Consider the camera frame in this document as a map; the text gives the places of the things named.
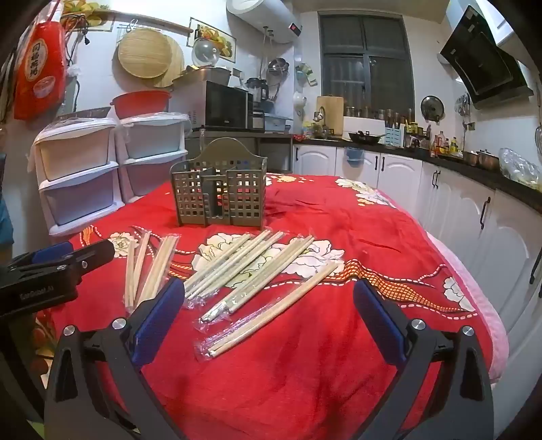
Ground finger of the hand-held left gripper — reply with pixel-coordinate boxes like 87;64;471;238
6;242;74;271
59;239;116;280

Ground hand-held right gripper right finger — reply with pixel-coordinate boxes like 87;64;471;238
353;278;495;440

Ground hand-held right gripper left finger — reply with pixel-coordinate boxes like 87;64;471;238
44;277;187;440

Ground bunch of wooden chopsticks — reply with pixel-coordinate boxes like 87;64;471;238
124;228;339;360

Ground grey perforated utensil holder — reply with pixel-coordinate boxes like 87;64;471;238
170;137;268;231

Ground red floral blanket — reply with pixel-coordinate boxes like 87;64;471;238
48;171;509;440

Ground white plastic drawer tower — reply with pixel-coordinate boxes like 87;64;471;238
115;112;190;204
29;117;125;236

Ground white kitchen cabinets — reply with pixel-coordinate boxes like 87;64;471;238
292;144;542;369

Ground red plastic basin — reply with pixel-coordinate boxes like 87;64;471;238
110;90;172;120

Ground red plastic bag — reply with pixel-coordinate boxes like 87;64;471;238
14;0;69;122

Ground black countertop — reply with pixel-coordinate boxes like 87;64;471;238
292;135;542;201

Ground light blue knife block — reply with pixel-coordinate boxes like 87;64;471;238
384;120;407;149

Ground black wok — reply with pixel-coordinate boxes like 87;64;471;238
348;130;388;146

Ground row of sauce bottles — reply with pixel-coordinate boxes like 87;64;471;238
430;130;463;158

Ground silver microwave oven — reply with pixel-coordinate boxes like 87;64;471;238
169;80;254;130

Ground round bamboo tray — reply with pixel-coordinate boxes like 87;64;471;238
117;27;172;79

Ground round wooden board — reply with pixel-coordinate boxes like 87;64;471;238
152;34;186;89

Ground clear plastic bag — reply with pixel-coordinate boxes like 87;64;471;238
499;147;542;189

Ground row of spice jars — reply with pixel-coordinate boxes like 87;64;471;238
345;106;418;124

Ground metal tray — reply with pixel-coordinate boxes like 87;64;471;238
171;67;232;85

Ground wooden cutting board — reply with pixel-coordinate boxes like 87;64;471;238
316;95;345;137

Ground kitchen faucet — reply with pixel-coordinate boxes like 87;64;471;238
313;106;330;138

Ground round steel lid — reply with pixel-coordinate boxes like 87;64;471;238
420;95;445;124

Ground white small appliance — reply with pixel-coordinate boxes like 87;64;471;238
265;112;294;133

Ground glass pot lid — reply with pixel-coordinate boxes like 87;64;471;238
191;37;222;68

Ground black blender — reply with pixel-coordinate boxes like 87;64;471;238
246;77;272;104

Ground hanging green packet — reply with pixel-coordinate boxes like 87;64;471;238
295;63;319;88

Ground hanging steel pot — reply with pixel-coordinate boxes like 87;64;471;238
266;58;291;85

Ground dark window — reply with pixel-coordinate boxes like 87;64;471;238
318;13;415;113

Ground black range hood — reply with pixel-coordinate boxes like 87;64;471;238
439;5;535;110

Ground white water heater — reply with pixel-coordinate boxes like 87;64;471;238
226;0;303;44

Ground fruit wall poster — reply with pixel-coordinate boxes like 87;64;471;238
189;17;235;59

